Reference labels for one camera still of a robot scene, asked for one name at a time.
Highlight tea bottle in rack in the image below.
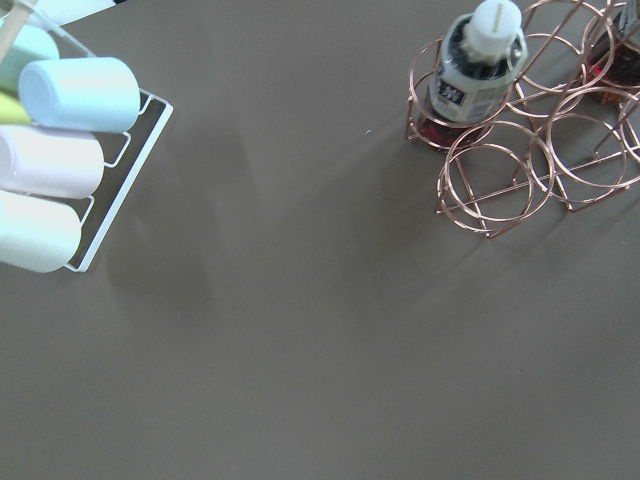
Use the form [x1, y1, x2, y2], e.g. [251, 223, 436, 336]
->
[417, 1, 528, 149]
[586, 1, 639, 105]

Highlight pink cup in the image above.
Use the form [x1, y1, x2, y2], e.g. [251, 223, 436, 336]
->
[1, 125, 104, 199]

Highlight light blue cup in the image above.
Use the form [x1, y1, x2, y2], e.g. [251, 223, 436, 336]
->
[18, 57, 140, 133]

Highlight white cup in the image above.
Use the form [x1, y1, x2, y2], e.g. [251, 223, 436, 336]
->
[1, 191, 81, 273]

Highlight yellow cup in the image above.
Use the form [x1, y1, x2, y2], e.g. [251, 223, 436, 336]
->
[0, 92, 31, 125]

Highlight green cup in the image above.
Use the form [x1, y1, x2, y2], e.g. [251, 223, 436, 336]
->
[0, 25, 60, 93]

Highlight copper wire bottle rack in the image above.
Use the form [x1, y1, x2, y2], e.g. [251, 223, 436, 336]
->
[405, 1, 639, 238]

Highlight white wire cup rack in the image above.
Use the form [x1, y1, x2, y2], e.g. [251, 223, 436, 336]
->
[29, 1, 173, 272]

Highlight wooden rack handle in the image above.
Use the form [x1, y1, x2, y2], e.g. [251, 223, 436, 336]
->
[0, 0, 38, 61]

